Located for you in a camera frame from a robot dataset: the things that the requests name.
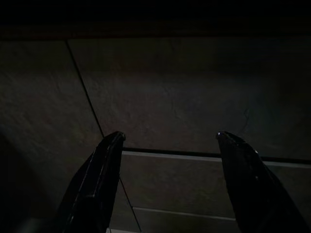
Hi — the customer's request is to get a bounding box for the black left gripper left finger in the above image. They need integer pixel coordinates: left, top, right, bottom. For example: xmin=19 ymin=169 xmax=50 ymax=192
xmin=58 ymin=132 xmax=126 ymax=233

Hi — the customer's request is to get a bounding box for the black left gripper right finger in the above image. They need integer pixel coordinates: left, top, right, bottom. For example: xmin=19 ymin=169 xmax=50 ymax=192
xmin=216 ymin=131 xmax=311 ymax=233

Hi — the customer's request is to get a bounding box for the brown kitchen base cabinet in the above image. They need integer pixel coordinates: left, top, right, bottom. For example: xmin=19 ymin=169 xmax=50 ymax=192
xmin=0 ymin=36 xmax=311 ymax=233

